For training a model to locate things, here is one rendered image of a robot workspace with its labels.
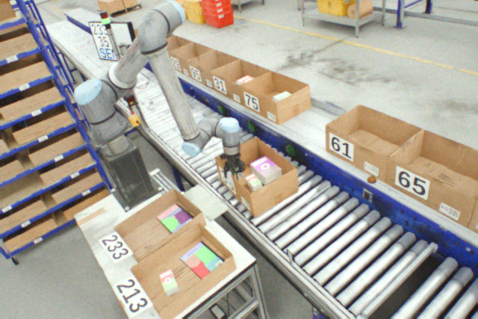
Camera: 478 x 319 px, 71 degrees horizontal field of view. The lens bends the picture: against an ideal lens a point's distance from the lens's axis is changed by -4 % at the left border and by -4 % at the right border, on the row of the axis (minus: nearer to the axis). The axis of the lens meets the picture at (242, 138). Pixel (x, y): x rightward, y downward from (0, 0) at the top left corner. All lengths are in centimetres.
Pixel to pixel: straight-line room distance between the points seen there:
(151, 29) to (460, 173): 154
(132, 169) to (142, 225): 31
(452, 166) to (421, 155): 16
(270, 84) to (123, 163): 122
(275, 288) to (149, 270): 99
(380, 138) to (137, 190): 142
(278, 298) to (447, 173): 127
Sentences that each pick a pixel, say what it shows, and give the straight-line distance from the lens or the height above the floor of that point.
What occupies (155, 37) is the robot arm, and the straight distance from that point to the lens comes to 143.
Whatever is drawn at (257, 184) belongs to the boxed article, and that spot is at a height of 80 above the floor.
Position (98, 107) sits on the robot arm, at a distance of 187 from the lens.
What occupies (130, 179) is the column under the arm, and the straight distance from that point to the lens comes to 208.
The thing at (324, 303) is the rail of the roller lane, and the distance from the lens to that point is 157.
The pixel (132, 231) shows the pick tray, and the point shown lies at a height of 76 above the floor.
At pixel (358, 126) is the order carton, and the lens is 216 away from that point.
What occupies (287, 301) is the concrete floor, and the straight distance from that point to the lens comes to 242.
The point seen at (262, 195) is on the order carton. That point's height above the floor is 87.
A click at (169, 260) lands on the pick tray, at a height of 76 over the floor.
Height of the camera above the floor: 210
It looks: 34 degrees down
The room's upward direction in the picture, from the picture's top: 11 degrees counter-clockwise
